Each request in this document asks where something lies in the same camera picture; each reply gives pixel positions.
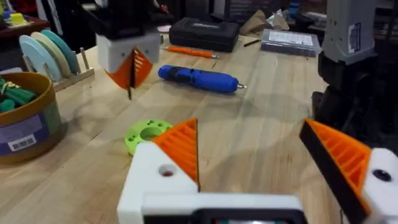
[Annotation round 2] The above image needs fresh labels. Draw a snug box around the white orange left gripper right finger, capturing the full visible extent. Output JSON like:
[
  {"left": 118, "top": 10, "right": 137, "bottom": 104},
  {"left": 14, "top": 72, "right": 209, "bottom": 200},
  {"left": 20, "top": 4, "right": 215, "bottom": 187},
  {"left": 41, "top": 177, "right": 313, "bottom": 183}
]
[{"left": 299, "top": 118, "right": 398, "bottom": 224}]

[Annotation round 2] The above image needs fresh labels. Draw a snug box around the white orange left gripper left finger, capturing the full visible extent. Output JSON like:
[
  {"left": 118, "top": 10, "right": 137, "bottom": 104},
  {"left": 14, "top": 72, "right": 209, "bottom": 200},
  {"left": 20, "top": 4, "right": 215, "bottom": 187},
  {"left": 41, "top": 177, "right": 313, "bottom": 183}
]
[{"left": 117, "top": 118, "right": 200, "bottom": 224}]

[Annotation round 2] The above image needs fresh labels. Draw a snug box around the blue electric screwdriver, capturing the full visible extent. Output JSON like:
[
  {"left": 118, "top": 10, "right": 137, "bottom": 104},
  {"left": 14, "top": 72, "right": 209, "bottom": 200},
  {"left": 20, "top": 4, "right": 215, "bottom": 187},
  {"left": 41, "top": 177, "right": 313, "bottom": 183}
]
[{"left": 157, "top": 64, "right": 248, "bottom": 94}]

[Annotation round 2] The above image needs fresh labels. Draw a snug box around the green disc with holes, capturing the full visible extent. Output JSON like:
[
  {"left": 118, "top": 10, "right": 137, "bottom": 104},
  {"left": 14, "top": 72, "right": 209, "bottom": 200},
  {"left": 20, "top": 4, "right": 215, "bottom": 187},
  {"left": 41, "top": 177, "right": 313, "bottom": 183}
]
[{"left": 124, "top": 119, "right": 174, "bottom": 156}]

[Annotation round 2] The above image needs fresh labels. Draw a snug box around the wooden peg rack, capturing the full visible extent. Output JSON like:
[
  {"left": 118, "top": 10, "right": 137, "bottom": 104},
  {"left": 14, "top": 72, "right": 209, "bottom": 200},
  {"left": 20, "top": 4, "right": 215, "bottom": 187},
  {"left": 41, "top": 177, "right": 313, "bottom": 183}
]
[{"left": 22, "top": 47, "right": 96, "bottom": 93}]

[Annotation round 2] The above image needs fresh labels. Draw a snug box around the teal plate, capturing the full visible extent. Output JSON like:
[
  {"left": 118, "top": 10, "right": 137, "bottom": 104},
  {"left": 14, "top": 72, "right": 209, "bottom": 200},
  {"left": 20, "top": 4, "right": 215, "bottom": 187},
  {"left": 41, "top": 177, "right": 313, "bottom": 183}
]
[{"left": 40, "top": 29, "right": 80, "bottom": 75}]

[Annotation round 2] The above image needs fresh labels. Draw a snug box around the cream plate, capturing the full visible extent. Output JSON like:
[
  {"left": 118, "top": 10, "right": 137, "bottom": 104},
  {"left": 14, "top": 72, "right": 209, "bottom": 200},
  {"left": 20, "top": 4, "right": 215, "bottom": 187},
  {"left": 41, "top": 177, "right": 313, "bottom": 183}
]
[{"left": 30, "top": 31, "right": 72, "bottom": 78}]

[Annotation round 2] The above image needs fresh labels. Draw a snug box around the black tool case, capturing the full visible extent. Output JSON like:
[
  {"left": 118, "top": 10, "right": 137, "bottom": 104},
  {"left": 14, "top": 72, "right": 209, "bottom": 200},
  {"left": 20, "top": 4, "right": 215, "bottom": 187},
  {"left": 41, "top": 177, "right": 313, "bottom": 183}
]
[{"left": 169, "top": 17, "right": 241, "bottom": 53}]

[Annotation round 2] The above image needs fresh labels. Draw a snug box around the light blue plate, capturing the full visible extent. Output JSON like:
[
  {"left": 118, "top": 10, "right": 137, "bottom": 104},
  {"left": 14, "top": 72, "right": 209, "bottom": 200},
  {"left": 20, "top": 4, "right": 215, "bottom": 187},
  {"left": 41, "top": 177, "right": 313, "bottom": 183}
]
[{"left": 19, "top": 34, "right": 62, "bottom": 83}]

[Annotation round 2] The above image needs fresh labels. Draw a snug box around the board with toy blocks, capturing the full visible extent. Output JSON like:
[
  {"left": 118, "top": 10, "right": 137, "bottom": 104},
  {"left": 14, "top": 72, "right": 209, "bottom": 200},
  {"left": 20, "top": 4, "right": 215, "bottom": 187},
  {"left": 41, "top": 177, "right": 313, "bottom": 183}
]
[{"left": 0, "top": 9, "right": 32, "bottom": 29}]

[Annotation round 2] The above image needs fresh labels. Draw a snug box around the brown tub with green toys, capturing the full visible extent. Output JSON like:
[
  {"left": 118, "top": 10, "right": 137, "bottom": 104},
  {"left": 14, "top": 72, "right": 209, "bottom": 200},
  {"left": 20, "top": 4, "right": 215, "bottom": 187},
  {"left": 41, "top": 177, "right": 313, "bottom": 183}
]
[{"left": 0, "top": 72, "right": 63, "bottom": 166}]

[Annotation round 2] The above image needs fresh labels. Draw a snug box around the clear plastic parts box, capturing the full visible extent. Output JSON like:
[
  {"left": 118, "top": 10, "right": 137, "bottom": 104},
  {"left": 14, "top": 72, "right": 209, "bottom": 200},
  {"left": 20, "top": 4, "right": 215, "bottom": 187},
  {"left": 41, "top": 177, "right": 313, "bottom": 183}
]
[{"left": 260, "top": 28, "right": 322, "bottom": 58}]

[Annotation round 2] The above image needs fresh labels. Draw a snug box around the crumpled brown paper bag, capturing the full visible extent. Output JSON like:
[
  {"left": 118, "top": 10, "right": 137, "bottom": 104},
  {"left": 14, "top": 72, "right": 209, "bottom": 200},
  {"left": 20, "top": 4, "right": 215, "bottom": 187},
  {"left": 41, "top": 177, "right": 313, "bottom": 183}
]
[{"left": 238, "top": 9, "right": 290, "bottom": 37}]

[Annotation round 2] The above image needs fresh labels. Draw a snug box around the orange handled hand tool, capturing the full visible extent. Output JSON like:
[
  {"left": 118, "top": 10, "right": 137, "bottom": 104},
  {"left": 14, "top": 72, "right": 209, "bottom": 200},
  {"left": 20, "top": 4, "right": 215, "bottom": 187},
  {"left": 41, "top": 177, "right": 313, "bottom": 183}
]
[{"left": 161, "top": 45, "right": 220, "bottom": 60}]

